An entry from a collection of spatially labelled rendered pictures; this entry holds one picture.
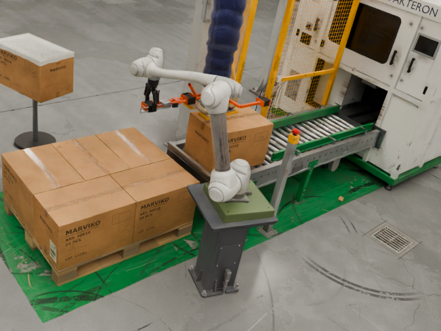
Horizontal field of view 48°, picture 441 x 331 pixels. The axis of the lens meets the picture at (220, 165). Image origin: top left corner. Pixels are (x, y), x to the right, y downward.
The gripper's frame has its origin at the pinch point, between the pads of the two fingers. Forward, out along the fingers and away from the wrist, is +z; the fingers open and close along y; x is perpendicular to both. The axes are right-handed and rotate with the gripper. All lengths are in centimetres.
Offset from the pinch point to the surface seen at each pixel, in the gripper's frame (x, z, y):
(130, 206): 20, 70, -17
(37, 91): 19, 50, 143
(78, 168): 32, 67, 40
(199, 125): -58, 31, 8
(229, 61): -59, -30, -9
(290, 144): -107, 30, -48
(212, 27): -48, -52, 2
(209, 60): -49, -29, 0
